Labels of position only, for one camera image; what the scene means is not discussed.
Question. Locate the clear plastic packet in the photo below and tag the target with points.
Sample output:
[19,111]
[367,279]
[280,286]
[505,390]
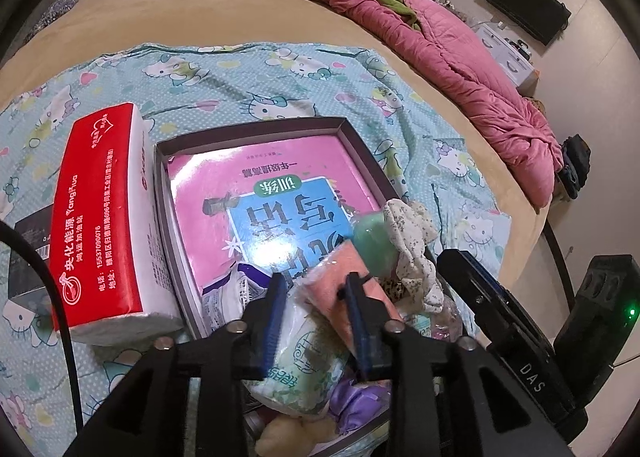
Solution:
[440,319]

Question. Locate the dark floral pillow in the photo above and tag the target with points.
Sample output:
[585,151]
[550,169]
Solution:
[50,17]

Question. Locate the dark bag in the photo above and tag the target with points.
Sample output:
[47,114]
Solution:
[575,167]

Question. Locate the dark cardboard box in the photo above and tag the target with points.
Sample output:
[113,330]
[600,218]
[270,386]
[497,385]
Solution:
[250,136]

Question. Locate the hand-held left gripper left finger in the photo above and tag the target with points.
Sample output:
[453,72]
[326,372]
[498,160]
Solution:
[272,322]

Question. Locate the pink book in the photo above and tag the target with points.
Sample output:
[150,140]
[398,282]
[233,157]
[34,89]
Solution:
[225,217]

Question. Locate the blue cartoon cat printed blanket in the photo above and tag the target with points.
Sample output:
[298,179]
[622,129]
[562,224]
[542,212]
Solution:
[250,72]

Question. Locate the beige round bed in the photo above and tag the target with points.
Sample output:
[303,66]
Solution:
[200,7]

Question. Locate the plush bear with purple bow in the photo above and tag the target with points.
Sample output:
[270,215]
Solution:
[355,402]

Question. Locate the white blue tissue packet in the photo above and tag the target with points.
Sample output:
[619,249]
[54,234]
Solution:
[235,292]

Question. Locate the red tissue pack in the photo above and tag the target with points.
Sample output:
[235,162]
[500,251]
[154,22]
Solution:
[100,197]

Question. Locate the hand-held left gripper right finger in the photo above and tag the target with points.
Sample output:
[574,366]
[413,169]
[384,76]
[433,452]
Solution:
[357,327]

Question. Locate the pink quilt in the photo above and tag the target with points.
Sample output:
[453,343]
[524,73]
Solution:
[450,72]

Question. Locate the plastic bag with pink puff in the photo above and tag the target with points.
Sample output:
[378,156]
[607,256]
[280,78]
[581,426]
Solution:
[330,292]

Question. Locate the white drawer cabinet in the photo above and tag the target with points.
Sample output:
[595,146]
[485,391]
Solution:
[505,62]

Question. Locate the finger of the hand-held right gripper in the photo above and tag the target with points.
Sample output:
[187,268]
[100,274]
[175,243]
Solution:
[475,287]

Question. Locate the black box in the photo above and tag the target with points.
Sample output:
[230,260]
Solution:
[30,257]

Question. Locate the leopard print scrunchie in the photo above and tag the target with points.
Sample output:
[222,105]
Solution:
[395,289]

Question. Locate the green tissue packet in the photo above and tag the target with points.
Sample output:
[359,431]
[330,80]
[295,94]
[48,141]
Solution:
[305,357]

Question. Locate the white floral scrunchie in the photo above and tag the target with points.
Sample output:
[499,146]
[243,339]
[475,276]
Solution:
[415,257]

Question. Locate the black wall television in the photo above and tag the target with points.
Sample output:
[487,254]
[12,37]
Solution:
[525,2]

